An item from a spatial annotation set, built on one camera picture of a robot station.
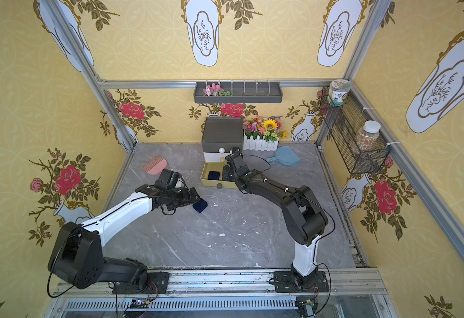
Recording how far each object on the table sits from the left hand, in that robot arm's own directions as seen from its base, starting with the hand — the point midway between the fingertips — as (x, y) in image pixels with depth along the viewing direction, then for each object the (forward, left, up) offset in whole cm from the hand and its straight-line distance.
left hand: (185, 198), depth 88 cm
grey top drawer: (+22, -16, +10) cm, 29 cm away
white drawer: (+22, -13, +2) cm, 26 cm away
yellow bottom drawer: (+23, -10, -7) cm, 27 cm away
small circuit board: (-37, +14, -11) cm, 41 cm away
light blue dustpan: (+30, -52, -7) cm, 61 cm away
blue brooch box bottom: (+5, -18, +11) cm, 22 cm away
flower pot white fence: (+35, -38, +6) cm, 52 cm away
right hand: (+15, -22, +4) cm, 26 cm away
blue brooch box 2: (0, -6, -7) cm, 10 cm away
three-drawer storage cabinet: (+30, -16, +9) cm, 36 cm away
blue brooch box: (+17, -12, -8) cm, 22 cm away
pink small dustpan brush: (+25, +21, -8) cm, 34 cm away
